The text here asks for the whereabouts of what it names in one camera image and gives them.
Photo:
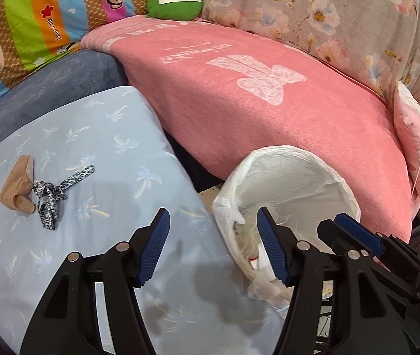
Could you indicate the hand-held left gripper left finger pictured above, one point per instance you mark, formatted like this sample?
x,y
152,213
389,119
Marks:
x,y
154,249

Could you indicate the bin with white bag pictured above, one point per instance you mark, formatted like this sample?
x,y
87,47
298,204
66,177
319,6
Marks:
x,y
295,177

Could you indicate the pink blanket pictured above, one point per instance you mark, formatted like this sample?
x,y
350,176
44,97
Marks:
x,y
213,111

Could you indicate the colourful monkey print pillow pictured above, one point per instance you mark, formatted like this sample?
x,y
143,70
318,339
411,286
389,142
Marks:
x,y
47,11

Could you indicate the dark blue velvet cushion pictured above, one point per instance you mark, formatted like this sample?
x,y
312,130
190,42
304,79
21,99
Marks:
x,y
47,88

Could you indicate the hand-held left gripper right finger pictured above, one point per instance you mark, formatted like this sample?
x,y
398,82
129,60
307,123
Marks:
x,y
273,247

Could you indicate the grey floral quilt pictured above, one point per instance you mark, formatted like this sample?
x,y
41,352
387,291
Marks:
x,y
306,11

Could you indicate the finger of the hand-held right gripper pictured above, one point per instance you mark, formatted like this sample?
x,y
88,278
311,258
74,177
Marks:
x,y
358,231

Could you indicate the green plush cushion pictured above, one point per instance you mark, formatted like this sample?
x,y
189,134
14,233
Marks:
x,y
173,2

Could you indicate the beige stocking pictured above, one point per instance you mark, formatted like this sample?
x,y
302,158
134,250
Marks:
x,y
12,188

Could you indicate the light blue palm-print pillow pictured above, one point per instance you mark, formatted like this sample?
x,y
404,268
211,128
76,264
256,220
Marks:
x,y
102,148

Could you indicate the small pink pillow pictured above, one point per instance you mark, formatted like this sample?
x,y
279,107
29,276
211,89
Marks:
x,y
413,137

